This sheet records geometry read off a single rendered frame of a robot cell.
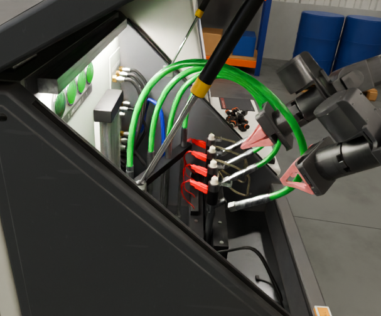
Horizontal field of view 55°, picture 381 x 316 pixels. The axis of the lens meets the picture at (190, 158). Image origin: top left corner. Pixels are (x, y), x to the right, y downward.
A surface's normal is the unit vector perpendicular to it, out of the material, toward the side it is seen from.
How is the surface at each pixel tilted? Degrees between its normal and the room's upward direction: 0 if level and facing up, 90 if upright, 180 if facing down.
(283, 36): 90
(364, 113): 45
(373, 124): 49
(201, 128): 90
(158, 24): 90
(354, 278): 0
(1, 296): 90
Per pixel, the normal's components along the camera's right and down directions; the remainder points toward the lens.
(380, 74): -0.02, 0.13
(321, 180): 0.48, -0.28
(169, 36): -0.02, 0.48
